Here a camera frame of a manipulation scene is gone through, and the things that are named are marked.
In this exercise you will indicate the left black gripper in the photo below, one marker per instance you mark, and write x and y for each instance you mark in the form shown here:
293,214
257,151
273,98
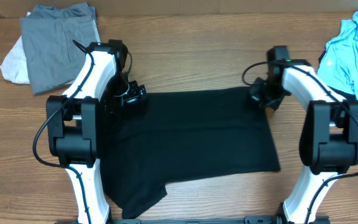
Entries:
138,93

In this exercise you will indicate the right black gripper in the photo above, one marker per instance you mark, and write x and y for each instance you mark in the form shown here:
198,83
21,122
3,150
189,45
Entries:
255,96

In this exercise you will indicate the black t-shirt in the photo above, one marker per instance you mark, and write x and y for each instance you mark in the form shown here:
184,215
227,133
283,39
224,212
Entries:
184,136

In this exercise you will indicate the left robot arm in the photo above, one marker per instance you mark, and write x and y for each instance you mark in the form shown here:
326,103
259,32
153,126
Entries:
78,119

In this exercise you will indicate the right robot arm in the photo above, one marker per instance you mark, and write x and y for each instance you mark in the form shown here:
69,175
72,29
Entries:
328,145

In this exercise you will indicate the black garment under blue shirt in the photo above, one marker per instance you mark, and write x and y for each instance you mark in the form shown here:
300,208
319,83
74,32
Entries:
344,94

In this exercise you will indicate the folded grey shorts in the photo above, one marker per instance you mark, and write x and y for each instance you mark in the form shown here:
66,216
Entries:
48,34

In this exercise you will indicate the white cloth under shorts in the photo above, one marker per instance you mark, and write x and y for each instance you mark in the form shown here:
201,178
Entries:
14,65

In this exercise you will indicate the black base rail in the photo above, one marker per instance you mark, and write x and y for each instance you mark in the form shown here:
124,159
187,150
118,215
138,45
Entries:
255,219

